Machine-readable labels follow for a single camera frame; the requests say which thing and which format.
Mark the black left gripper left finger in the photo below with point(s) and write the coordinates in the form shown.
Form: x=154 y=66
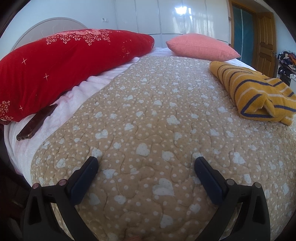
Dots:
x=50 y=212

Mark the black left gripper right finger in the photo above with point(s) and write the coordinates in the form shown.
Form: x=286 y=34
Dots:
x=242 y=212

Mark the yellow striped knit sweater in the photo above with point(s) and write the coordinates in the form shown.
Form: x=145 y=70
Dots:
x=256 y=96

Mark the shoe rack with clothes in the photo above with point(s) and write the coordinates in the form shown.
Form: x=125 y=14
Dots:
x=286 y=67

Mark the dark brown phone case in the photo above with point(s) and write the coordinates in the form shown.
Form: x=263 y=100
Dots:
x=35 y=123

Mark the beige heart pattern quilt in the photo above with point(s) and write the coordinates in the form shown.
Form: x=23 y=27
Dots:
x=165 y=211

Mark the red embroidered pillow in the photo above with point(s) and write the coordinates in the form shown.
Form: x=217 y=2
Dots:
x=37 y=74

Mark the wooden door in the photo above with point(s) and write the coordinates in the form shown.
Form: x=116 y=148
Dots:
x=265 y=43

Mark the pink knit pillow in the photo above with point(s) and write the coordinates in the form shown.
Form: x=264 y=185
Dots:
x=201 y=47

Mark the beige round headboard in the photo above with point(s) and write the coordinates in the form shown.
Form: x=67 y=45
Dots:
x=47 y=28

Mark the teal curtain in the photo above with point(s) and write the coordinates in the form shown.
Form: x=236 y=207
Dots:
x=243 y=34

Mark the white glossy wardrobe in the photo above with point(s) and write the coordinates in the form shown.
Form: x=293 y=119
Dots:
x=164 y=20

